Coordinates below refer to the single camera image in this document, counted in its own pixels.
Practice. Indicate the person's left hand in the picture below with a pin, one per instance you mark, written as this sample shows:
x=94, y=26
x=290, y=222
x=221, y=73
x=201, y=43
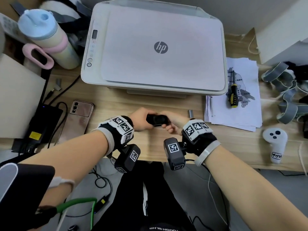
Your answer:
x=138, y=121

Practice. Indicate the person's right hand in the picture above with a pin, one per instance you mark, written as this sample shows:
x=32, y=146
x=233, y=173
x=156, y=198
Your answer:
x=182, y=122

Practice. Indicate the person's right fingers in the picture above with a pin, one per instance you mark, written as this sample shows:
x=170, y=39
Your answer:
x=171, y=129

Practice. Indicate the person's left fingers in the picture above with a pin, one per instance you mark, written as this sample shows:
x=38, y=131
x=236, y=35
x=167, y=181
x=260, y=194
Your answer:
x=147, y=112

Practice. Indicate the small black device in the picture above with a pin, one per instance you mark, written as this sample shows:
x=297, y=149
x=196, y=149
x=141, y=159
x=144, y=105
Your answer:
x=156, y=119

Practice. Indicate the person's left forearm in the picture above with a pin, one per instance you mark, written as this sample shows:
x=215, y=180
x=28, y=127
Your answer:
x=72, y=156

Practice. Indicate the person's right forearm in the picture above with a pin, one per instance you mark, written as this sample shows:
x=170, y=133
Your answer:
x=252, y=190

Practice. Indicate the small grey metal piece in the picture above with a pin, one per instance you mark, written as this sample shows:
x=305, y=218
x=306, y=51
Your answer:
x=191, y=114

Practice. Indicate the white printer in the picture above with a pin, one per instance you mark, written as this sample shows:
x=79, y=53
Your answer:
x=156, y=45

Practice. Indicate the rose gold smartphone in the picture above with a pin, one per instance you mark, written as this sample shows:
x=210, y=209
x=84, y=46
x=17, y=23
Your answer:
x=78, y=120

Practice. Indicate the yellow and black screwdriver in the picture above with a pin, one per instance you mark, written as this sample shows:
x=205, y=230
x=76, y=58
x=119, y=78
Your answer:
x=233, y=93

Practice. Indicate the stack of printed paper sheets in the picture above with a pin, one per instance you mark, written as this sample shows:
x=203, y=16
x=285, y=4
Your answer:
x=243, y=110

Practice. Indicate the person's black trousers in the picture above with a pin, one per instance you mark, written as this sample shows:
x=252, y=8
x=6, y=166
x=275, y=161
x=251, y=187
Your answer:
x=134, y=197

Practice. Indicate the grey plug connector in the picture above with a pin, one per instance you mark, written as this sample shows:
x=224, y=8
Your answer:
x=57, y=85

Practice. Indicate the white handheld controller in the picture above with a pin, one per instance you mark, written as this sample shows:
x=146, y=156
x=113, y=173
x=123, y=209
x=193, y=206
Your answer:
x=275, y=141

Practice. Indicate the black power adapter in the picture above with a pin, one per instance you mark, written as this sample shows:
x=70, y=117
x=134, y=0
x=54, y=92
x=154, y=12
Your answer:
x=39, y=127

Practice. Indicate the black and white bag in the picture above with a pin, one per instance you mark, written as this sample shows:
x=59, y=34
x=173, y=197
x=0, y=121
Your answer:
x=65, y=14

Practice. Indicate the blue and pink water bottle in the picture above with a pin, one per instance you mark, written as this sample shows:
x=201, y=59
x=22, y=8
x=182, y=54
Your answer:
x=45, y=33

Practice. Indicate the beige flat box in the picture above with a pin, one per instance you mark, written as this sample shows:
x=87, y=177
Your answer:
x=19, y=98

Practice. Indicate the white box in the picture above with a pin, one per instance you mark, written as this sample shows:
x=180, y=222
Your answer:
x=279, y=24

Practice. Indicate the white keypad device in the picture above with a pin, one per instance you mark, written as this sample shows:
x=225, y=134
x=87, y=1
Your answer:
x=9, y=27

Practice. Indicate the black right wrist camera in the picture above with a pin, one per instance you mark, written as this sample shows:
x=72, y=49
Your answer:
x=174, y=153

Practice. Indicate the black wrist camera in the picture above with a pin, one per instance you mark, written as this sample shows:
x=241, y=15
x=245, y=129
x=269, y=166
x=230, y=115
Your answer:
x=174, y=153
x=128, y=158

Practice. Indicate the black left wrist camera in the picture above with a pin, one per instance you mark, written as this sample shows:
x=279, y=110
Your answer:
x=128, y=158

